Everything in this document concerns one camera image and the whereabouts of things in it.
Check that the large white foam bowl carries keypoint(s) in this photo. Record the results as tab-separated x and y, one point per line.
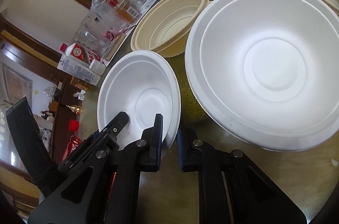
267	70

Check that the small white foam bowl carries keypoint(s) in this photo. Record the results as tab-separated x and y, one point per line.
142	84

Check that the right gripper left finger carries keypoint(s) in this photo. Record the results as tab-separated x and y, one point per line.
143	155

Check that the large beige plastic bowl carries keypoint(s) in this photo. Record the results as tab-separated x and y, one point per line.
164	29

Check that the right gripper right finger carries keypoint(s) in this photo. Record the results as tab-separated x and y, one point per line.
232	188

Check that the white tube carton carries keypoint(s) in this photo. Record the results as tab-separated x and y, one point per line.
75	69

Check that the wooden sideboard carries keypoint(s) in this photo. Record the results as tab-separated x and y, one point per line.
42	60

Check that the red white liquor bottle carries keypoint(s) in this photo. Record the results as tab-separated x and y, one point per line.
79	53

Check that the clear glass pitcher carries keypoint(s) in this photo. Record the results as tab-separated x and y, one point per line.
94	41

